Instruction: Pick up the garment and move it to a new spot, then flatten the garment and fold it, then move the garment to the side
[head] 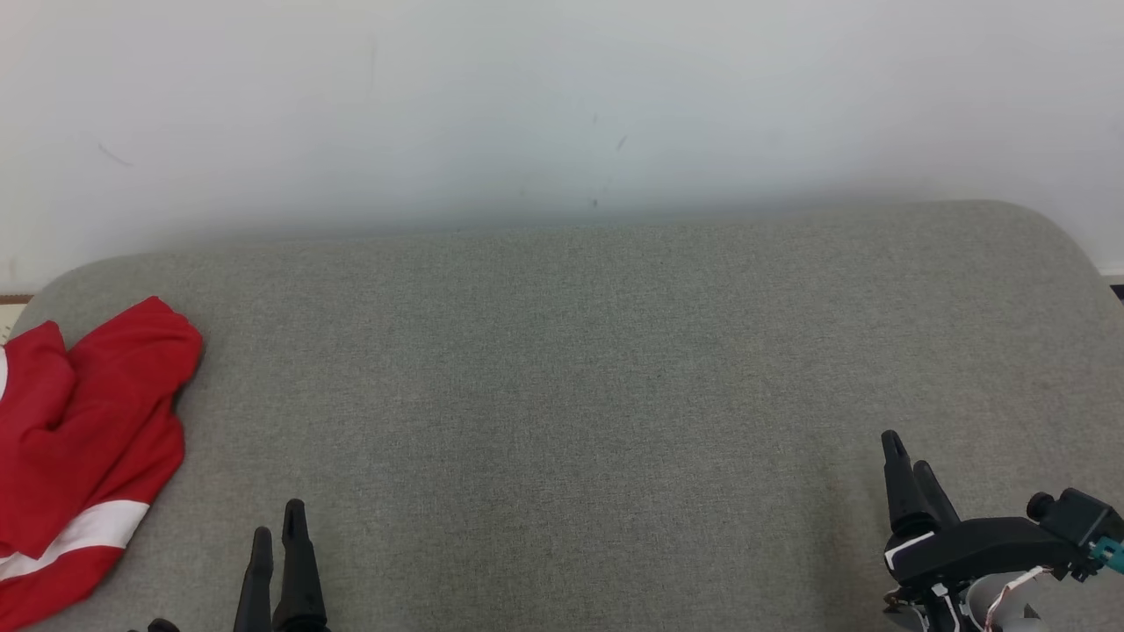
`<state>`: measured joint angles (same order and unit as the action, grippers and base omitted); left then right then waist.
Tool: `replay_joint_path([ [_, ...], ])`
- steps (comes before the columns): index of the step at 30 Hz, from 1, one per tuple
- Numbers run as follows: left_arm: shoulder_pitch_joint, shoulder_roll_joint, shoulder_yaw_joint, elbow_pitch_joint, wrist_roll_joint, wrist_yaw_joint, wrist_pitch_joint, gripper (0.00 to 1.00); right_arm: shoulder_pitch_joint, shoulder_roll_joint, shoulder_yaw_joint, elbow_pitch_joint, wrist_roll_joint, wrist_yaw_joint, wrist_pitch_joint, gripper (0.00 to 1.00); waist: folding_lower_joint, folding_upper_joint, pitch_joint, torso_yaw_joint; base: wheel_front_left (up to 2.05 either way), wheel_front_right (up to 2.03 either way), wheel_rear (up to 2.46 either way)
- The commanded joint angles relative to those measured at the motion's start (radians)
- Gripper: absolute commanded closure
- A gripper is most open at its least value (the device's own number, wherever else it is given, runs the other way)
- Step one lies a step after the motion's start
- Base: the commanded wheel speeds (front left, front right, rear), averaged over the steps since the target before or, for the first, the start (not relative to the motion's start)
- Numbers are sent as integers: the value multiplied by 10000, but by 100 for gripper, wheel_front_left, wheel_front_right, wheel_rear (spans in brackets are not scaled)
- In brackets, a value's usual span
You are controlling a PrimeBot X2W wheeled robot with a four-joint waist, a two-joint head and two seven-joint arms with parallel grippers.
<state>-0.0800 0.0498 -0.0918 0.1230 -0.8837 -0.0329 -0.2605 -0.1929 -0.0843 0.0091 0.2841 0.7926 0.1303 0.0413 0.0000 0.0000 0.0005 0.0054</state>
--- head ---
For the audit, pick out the red basketball jersey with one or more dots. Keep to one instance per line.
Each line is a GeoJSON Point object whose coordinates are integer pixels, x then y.
{"type": "Point", "coordinates": [132, 456]}

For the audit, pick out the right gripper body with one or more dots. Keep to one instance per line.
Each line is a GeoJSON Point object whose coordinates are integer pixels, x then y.
{"type": "Point", "coordinates": [983, 549]}

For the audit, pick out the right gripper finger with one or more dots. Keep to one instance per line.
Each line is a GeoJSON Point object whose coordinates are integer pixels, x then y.
{"type": "Point", "coordinates": [938, 500]}
{"type": "Point", "coordinates": [903, 496]}

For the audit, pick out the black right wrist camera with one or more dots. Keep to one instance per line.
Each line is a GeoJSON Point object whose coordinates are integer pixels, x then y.
{"type": "Point", "coordinates": [1080, 522]}

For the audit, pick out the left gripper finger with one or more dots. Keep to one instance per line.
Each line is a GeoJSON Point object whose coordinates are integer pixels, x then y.
{"type": "Point", "coordinates": [299, 579]}
{"type": "Point", "coordinates": [256, 588]}

